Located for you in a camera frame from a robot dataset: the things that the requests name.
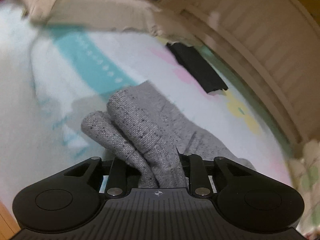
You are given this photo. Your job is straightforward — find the grey speckled pants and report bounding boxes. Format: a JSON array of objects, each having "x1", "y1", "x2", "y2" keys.
[{"x1": 81, "y1": 81, "x2": 253, "y2": 188}]

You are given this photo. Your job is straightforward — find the floral cream pillow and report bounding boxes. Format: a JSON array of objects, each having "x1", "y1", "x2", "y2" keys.
[{"x1": 288, "y1": 140, "x2": 319, "y2": 237}]

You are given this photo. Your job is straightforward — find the folded black garment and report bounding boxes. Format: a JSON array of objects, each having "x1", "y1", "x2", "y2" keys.
[{"x1": 166, "y1": 43, "x2": 228, "y2": 94}]

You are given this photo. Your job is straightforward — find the pastel patterned bed sheet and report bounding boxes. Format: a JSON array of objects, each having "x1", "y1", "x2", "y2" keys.
[{"x1": 1, "y1": 3, "x2": 291, "y2": 207}]

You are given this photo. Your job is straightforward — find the wooden headboard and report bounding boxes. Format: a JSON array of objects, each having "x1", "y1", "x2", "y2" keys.
[{"x1": 148, "y1": 0, "x2": 319, "y2": 144}]

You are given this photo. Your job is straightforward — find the beige pillow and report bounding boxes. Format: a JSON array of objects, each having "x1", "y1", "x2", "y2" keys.
[{"x1": 21, "y1": 0, "x2": 158, "y2": 35}]

